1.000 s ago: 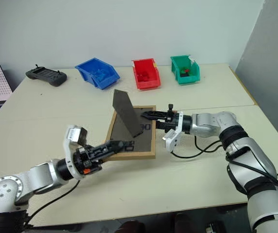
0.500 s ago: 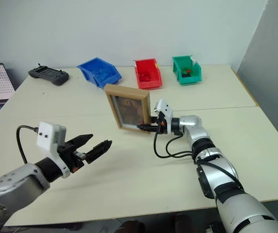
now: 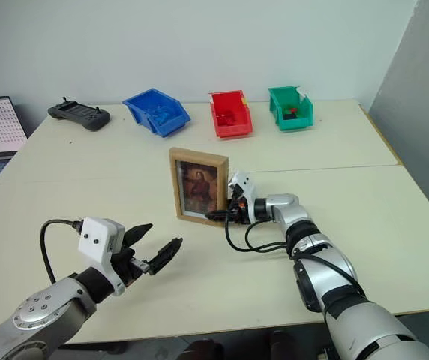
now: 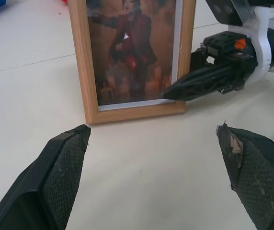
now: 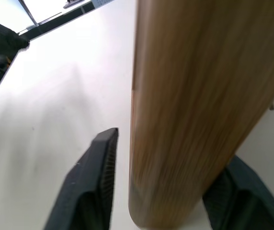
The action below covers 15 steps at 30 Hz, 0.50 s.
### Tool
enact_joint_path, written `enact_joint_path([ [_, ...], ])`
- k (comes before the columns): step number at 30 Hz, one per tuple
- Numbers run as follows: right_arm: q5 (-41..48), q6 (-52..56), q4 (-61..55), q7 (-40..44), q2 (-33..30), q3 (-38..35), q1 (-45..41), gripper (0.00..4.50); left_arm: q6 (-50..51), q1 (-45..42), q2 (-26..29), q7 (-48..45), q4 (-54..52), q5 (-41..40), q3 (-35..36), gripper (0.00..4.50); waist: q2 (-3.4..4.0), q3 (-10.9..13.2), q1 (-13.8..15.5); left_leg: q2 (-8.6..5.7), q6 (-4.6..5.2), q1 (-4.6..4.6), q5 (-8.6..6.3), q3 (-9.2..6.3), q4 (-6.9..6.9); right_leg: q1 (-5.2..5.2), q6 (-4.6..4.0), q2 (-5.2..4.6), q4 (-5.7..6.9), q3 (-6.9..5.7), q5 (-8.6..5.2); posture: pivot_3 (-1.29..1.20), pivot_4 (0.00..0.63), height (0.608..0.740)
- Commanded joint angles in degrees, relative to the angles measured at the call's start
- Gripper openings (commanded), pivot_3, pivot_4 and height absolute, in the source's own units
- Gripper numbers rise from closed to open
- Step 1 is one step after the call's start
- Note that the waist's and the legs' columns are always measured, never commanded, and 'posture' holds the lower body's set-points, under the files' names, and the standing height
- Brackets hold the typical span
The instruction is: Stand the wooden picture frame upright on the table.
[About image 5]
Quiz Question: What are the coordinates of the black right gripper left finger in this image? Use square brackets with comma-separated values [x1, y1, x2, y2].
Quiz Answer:
[43, 127, 119, 230]

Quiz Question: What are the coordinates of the black table edge rail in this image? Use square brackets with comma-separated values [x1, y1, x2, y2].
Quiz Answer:
[19, 5, 95, 40]

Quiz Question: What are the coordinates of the dark metal post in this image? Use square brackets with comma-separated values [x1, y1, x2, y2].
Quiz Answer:
[18, 0, 40, 26]

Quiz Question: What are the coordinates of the wooden cylinder block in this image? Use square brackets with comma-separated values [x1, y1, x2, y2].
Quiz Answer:
[128, 0, 274, 228]

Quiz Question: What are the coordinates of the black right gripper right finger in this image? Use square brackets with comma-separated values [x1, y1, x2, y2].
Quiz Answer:
[202, 155, 274, 230]

